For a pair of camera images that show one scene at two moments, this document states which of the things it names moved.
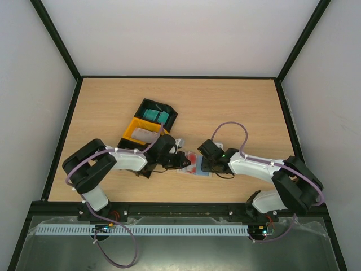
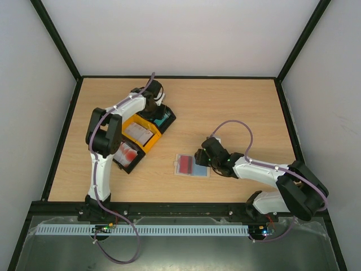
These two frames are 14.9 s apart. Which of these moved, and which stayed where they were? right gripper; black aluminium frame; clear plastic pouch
Moved: right gripper
Stayed: black aluminium frame; clear plastic pouch
